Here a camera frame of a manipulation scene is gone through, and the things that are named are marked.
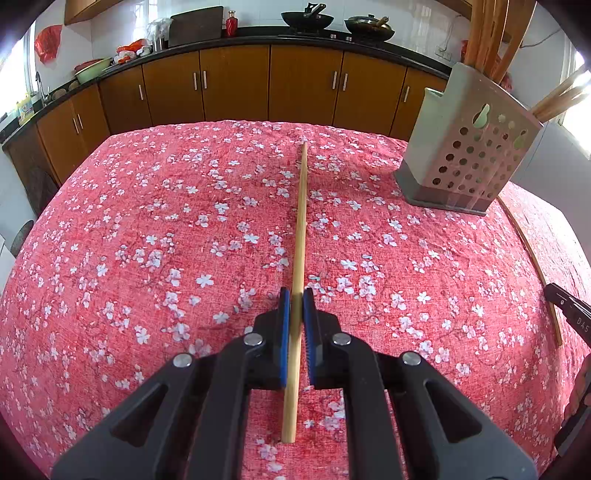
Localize hanging red plastic bag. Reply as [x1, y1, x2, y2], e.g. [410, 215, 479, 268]
[36, 25, 63, 64]

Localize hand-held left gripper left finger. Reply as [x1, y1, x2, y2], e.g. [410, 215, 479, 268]
[51, 287, 291, 480]

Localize perforated steel chopstick holder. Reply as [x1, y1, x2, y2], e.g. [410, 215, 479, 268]
[393, 62, 546, 217]

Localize green basin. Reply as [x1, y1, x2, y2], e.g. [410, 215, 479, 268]
[75, 58, 113, 85]

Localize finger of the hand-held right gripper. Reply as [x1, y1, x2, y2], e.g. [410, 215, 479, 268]
[544, 282, 591, 347]
[553, 413, 591, 455]

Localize red and white bowls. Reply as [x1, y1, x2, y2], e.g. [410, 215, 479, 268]
[115, 41, 152, 64]

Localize brown wooden base cabinets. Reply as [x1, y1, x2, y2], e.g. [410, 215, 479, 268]
[2, 43, 451, 185]

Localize black wok with handle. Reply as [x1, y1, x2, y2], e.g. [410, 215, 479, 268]
[281, 2, 334, 27]

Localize person's right hand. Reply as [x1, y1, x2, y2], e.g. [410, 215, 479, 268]
[564, 353, 591, 418]

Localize red bag with green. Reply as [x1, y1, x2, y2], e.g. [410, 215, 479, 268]
[462, 41, 514, 91]

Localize red floral tablecloth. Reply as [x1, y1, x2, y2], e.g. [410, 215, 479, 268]
[0, 119, 591, 480]

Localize black kitchen countertop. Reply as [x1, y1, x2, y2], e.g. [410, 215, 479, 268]
[0, 30, 455, 145]

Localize dark wok with wooden spatula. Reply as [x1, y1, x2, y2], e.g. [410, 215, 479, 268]
[344, 15, 395, 42]

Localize dark brown cutting board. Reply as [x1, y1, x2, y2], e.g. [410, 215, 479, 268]
[168, 6, 225, 47]

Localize bright window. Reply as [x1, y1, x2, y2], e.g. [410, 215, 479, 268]
[0, 41, 33, 118]
[556, 46, 591, 160]

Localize dish soap bottle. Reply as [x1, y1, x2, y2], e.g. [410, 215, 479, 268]
[16, 95, 36, 124]

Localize brown wooden wall cabinet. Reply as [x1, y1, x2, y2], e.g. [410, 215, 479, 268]
[65, 0, 125, 25]

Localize steel cup with plastic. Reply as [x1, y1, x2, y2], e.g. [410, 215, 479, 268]
[148, 18, 170, 51]

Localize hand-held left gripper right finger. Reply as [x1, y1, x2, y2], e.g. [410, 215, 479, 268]
[301, 288, 539, 480]

